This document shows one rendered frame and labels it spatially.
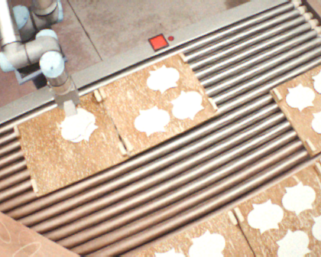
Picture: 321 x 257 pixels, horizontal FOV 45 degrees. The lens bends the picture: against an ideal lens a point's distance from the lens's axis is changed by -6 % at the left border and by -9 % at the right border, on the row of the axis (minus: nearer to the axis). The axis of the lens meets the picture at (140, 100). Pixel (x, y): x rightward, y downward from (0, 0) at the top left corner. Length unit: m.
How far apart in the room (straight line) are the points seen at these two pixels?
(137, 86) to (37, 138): 0.49
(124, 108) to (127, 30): 1.49
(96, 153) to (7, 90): 1.57
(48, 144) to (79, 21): 1.73
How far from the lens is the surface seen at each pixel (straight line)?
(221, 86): 1.81
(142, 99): 1.76
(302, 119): 1.79
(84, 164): 1.68
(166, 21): 3.20
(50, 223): 1.66
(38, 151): 1.75
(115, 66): 1.88
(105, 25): 3.22
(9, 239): 1.58
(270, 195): 1.64
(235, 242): 1.58
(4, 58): 1.41
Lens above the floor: 2.48
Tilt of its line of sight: 62 degrees down
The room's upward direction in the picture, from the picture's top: 10 degrees counter-clockwise
